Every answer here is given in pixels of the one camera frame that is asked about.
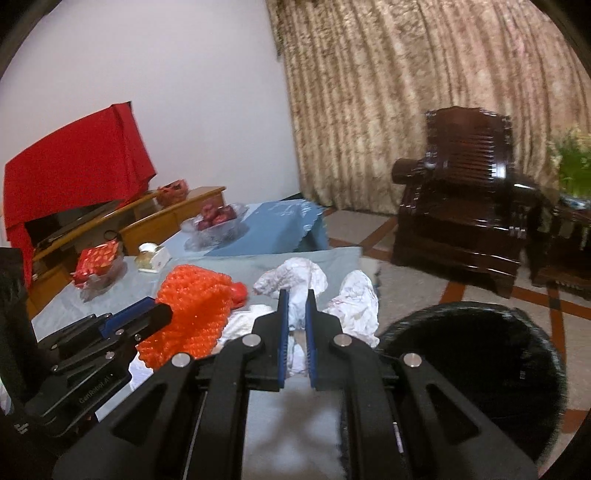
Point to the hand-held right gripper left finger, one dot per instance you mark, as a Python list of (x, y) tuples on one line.
[(282, 337)]

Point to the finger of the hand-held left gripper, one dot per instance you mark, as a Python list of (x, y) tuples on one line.
[(154, 318), (127, 316)]

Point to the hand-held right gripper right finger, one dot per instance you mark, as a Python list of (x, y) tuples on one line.
[(312, 337)]

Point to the large orange foam net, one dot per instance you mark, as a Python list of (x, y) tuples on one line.
[(194, 318)]

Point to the white tissue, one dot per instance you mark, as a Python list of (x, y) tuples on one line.
[(295, 277), (353, 300)]

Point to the black bag-lined trash bin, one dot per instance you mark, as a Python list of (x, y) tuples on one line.
[(466, 378)]

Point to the white crumpled paper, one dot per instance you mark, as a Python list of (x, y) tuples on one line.
[(247, 323)]

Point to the red snack packet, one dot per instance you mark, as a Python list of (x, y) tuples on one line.
[(94, 263)]

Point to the grey-blue tablecloth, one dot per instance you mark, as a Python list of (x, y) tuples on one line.
[(258, 265)]

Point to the light wooden tv cabinet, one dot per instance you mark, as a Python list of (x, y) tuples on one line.
[(152, 221)]

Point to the glass fruit bowl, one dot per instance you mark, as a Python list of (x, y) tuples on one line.
[(217, 235)]

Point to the red apple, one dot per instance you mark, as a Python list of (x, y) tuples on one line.
[(225, 215), (208, 210), (203, 225)]

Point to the blue tablecloth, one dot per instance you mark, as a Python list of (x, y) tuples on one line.
[(281, 226)]

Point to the black television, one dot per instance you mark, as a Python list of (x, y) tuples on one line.
[(69, 221)]

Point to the red basket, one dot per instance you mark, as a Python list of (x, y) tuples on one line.
[(173, 193)]

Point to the red cloth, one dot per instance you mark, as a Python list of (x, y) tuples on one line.
[(78, 161)]

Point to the dark wooden armchair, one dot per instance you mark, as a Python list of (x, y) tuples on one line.
[(461, 207)]

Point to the beige patterned curtain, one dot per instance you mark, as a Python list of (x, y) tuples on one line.
[(369, 92)]

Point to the dark wooden side table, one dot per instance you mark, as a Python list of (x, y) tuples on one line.
[(563, 240)]

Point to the potted green flowering plant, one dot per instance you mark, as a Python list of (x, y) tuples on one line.
[(575, 161)]

